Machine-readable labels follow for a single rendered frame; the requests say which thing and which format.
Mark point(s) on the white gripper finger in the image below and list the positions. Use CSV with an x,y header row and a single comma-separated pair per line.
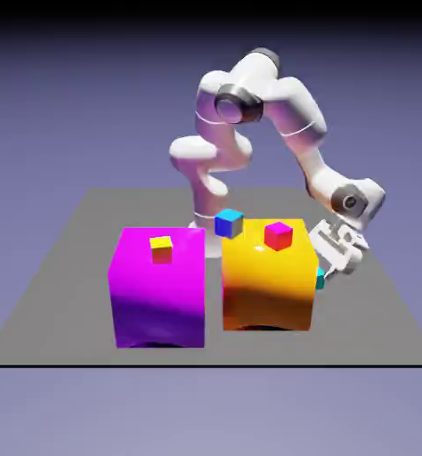
x,y
330,271

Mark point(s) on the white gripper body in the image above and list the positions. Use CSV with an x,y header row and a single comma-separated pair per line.
x,y
342,254

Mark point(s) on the small teal cube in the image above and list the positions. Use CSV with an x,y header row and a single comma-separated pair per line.
x,y
320,280

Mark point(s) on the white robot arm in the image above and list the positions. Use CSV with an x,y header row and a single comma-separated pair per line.
x,y
296,117

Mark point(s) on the small red cube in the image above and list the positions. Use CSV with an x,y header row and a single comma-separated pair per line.
x,y
278,236

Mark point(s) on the small blue cube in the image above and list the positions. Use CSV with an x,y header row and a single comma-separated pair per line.
x,y
228,223

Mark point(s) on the small yellow cube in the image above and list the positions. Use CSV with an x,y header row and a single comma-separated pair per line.
x,y
161,249

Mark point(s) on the large orange box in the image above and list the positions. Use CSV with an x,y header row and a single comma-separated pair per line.
x,y
268,281

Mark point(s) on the large magenta box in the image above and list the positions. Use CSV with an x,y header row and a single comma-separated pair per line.
x,y
157,285

